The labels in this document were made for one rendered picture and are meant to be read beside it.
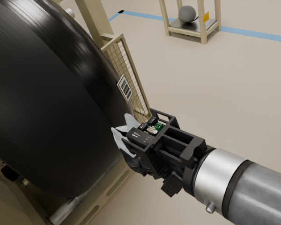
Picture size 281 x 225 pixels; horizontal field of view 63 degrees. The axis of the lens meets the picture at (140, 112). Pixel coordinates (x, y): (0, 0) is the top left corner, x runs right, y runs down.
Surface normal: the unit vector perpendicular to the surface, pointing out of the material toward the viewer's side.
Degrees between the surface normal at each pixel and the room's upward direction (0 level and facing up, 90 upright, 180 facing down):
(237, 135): 0
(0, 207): 90
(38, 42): 45
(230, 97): 0
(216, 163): 8
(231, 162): 19
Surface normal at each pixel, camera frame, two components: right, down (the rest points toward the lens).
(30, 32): 0.26, -0.27
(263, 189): -0.44, -0.61
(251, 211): -0.71, -0.02
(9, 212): 0.72, 0.35
